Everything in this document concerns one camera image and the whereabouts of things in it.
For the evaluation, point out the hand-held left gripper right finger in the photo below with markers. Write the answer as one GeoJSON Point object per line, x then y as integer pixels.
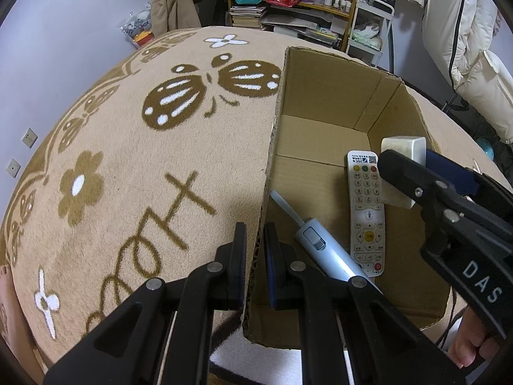
{"type": "Point", "coordinates": [272, 268]}

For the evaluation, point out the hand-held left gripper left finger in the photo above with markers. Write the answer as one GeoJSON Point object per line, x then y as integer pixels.
{"type": "Point", "coordinates": [239, 272]}

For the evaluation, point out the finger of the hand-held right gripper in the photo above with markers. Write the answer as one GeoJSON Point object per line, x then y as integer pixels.
{"type": "Point", "coordinates": [449, 170]}
{"type": "Point", "coordinates": [417, 184]}

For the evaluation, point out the white power adapter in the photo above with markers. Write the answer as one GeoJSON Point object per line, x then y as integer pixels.
{"type": "Point", "coordinates": [400, 144]}

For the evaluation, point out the white remote control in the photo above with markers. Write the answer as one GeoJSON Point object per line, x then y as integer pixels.
{"type": "Point", "coordinates": [366, 208]}

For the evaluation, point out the light blue lighter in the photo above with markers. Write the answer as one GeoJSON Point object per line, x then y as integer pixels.
{"type": "Point", "coordinates": [324, 244]}

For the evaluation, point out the brown cardboard box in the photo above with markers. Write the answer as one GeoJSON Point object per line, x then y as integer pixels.
{"type": "Point", "coordinates": [312, 176]}

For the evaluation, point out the person's right hand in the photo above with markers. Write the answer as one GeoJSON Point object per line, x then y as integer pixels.
{"type": "Point", "coordinates": [469, 341]}

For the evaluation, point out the teal round container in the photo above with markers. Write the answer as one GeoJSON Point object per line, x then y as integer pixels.
{"type": "Point", "coordinates": [487, 149]}

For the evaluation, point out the white padded chair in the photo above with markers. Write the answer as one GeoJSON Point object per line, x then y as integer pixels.
{"type": "Point", "coordinates": [473, 48]}

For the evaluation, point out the white trolley cart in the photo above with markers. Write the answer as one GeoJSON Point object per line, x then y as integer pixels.
{"type": "Point", "coordinates": [386, 36]}

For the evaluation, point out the green white tissue packets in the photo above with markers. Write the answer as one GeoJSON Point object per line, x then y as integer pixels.
{"type": "Point", "coordinates": [366, 36]}

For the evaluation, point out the beige printed blanket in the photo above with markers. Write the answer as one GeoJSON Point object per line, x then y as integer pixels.
{"type": "Point", "coordinates": [120, 148]}

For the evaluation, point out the pile of magazines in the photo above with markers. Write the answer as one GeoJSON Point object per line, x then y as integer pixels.
{"type": "Point", "coordinates": [304, 28]}

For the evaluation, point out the wooden shelf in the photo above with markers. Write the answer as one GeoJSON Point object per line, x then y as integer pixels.
{"type": "Point", "coordinates": [324, 8]}

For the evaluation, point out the stack of old books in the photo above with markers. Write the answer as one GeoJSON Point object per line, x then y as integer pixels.
{"type": "Point", "coordinates": [246, 18]}

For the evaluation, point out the colourful plush toy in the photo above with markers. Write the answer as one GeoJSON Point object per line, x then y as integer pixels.
{"type": "Point", "coordinates": [136, 28]}

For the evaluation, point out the beige hanging coat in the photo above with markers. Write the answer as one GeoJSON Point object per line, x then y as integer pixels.
{"type": "Point", "coordinates": [172, 4]}

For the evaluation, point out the white wall outlet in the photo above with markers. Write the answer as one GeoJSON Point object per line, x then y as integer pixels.
{"type": "Point", "coordinates": [13, 167]}
{"type": "Point", "coordinates": [29, 137]}

